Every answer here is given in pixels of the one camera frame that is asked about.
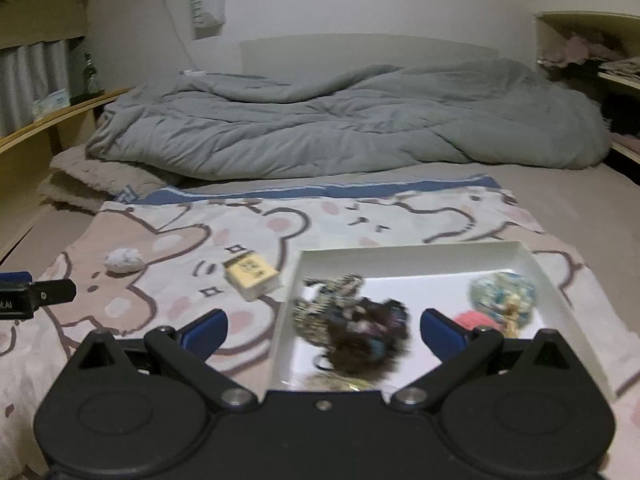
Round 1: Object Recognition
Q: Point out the pink crochet toy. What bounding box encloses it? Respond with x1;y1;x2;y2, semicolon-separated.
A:
452;310;502;337

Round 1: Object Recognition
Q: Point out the curved wooden shelf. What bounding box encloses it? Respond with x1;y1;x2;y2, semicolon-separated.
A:
0;87;134;188

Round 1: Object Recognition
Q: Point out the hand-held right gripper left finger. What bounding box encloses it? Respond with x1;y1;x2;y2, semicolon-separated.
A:
70;309;259;414

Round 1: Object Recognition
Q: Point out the pink cloth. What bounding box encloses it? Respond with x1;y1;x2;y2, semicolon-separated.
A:
542;32;626;69

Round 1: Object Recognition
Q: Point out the blue green scrunchie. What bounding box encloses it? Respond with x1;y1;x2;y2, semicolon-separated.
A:
469;271;539;337

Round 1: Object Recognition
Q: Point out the dark fuzzy scrunchie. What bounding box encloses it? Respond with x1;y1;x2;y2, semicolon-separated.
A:
325;297;414;374

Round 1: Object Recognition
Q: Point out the small yellow box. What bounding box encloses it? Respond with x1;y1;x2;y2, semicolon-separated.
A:
223;255;281;302

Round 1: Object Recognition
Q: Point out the white cable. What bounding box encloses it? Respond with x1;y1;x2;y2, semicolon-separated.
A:
150;0;197;74

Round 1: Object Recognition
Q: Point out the grey duvet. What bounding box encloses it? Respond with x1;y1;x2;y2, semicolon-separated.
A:
85;57;611;182

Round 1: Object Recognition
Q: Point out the tissue pack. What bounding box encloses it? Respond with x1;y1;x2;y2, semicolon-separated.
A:
31;87;72;121

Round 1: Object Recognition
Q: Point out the green glass bottle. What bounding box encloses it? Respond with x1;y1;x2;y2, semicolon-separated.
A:
82;51;104;99

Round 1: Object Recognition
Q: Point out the wooden shelf unit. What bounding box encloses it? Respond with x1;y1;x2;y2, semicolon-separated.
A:
532;10;640;167

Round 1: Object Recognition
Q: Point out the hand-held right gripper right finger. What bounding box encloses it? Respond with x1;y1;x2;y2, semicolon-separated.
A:
390;309;577;414

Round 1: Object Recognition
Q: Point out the white cardboard box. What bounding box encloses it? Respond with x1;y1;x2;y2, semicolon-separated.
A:
270;241;619;402

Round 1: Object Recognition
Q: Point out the beige fluffy blanket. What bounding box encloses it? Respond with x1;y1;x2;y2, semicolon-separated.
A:
37;147;182;217

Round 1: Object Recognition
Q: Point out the bear printed blanket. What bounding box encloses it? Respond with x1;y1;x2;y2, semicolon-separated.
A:
0;172;640;480

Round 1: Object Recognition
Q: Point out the pile of papers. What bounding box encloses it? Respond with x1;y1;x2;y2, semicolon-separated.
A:
597;57;640;81

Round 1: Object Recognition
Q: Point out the white wall device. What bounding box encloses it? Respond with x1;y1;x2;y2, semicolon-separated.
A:
190;0;227;41

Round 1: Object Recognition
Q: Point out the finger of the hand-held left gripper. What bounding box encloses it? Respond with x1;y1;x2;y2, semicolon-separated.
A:
0;271;78;321

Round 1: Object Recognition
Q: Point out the grey curtain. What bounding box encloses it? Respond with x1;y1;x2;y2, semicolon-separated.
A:
0;40;71;139

